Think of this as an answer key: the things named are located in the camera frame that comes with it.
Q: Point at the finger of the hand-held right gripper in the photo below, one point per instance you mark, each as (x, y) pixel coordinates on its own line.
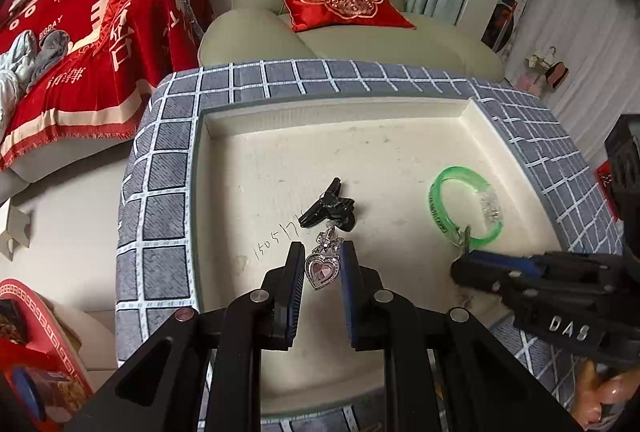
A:
(480, 277)
(505, 262)

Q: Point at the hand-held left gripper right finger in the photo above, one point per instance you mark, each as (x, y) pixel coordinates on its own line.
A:
(348, 294)

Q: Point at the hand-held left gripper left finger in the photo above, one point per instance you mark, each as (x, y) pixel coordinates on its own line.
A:
(295, 294)

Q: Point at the pink heart pendant earring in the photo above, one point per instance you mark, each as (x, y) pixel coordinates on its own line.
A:
(320, 269)

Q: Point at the green translucent bangle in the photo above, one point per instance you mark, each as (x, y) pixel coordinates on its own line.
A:
(436, 212)

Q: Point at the white flocked jewelry tray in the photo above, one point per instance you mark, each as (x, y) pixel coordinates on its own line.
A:
(390, 162)

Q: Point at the person's right hand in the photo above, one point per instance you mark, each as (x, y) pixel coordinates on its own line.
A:
(602, 392)

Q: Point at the black hair claw clip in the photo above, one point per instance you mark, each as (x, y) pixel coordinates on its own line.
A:
(330, 207)

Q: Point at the grey checked tablecloth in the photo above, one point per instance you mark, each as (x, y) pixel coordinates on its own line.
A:
(165, 222)

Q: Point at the small clothes hanger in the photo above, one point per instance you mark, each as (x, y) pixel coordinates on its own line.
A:
(540, 58)

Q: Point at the red round patterned box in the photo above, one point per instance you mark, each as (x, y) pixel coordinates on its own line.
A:
(47, 312)

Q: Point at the grey-green sofa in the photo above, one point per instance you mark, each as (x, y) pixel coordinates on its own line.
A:
(55, 164)

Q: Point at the blue-capped bottle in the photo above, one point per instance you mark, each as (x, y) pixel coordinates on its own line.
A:
(25, 392)

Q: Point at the small white stool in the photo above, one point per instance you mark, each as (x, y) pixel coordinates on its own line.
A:
(12, 227)

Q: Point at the red blanket sofa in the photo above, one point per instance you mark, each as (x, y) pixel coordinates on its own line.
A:
(65, 112)

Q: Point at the grey cloth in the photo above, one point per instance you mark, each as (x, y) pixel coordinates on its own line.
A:
(50, 52)

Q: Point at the light blue clothing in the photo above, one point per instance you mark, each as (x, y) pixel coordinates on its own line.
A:
(14, 59)

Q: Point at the pink wall ornament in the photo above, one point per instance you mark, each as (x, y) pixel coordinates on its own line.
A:
(527, 83)

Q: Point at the dark heart-shaped wall ornament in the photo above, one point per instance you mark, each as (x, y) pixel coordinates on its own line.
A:
(556, 74)

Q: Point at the black round wall poster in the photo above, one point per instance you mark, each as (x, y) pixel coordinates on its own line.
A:
(502, 19)

